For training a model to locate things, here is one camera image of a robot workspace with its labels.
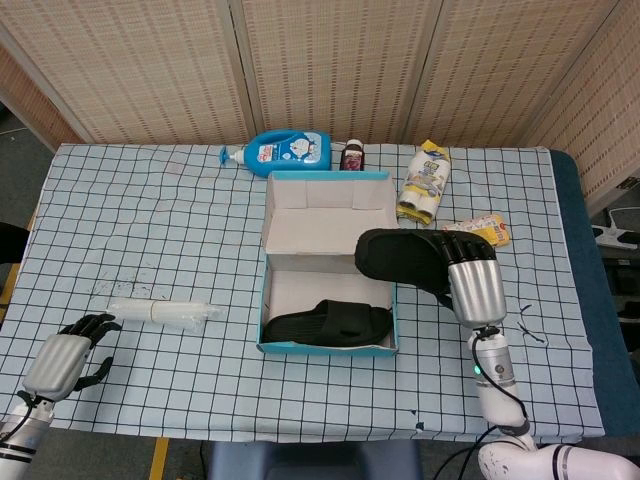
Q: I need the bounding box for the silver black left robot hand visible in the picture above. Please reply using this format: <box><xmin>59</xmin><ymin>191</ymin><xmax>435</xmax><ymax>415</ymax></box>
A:
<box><xmin>22</xmin><ymin>312</ymin><xmax>123</xmax><ymax>404</ymax></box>

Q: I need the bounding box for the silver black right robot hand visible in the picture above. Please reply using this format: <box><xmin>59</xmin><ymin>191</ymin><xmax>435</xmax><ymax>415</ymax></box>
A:
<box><xmin>436</xmin><ymin>230</ymin><xmax>508</xmax><ymax>331</ymax></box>

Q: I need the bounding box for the black rubber slipper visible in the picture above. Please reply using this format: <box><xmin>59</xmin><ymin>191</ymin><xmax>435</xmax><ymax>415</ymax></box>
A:
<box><xmin>262</xmin><ymin>298</ymin><xmax>395</xmax><ymax>347</ymax></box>
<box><xmin>353</xmin><ymin>228</ymin><xmax>496</xmax><ymax>312</ymax></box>

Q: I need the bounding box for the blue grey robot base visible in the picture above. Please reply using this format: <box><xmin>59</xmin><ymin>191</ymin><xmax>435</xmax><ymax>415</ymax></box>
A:
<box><xmin>207</xmin><ymin>439</ymin><xmax>424</xmax><ymax>480</ymax></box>

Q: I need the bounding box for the blue cardboard shoe box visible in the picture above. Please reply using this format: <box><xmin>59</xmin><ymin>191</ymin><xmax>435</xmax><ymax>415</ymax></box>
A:
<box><xmin>255</xmin><ymin>169</ymin><xmax>401</xmax><ymax>356</ymax></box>

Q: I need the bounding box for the yellow rectangular packet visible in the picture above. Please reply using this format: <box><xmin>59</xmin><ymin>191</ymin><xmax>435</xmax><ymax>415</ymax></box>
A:
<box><xmin>440</xmin><ymin>212</ymin><xmax>511</xmax><ymax>249</ymax></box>

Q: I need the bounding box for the clear plastic wrapped bundle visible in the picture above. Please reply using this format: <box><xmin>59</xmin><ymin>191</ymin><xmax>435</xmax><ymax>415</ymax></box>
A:
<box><xmin>107</xmin><ymin>297</ymin><xmax>222</xmax><ymax>332</ymax></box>

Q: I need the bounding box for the blue padded table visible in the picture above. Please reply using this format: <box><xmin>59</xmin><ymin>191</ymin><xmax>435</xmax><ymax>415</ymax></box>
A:
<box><xmin>549</xmin><ymin>148</ymin><xmax>640</xmax><ymax>454</ymax></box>

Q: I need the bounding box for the white rolls yellow pack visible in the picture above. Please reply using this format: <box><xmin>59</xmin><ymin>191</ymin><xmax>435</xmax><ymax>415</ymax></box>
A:
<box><xmin>396</xmin><ymin>139</ymin><xmax>452</xmax><ymax>226</ymax></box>

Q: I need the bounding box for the black object beside table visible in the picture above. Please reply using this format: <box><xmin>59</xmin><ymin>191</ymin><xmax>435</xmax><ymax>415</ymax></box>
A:
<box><xmin>0</xmin><ymin>222</ymin><xmax>32</xmax><ymax>265</ymax></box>

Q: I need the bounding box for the white chair base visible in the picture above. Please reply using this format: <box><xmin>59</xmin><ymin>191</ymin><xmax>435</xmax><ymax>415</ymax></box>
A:
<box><xmin>592</xmin><ymin>205</ymin><xmax>640</xmax><ymax>247</ymax></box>

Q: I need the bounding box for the checkered light blue tablecloth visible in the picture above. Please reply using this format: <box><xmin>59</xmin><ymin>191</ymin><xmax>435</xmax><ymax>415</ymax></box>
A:
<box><xmin>0</xmin><ymin>143</ymin><xmax>606</xmax><ymax>444</ymax></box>

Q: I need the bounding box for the small dark medicine bottle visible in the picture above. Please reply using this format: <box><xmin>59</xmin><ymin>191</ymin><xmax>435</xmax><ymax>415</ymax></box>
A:
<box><xmin>339</xmin><ymin>140</ymin><xmax>367</xmax><ymax>171</ymax></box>

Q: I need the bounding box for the blue pump detergent bottle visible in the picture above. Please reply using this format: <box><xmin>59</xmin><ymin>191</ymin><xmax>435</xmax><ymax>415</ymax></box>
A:
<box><xmin>219</xmin><ymin>130</ymin><xmax>334</xmax><ymax>179</ymax></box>

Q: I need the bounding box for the woven folding screen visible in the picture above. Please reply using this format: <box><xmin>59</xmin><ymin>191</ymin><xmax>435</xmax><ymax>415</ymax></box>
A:
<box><xmin>0</xmin><ymin>0</ymin><xmax>640</xmax><ymax>201</ymax></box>

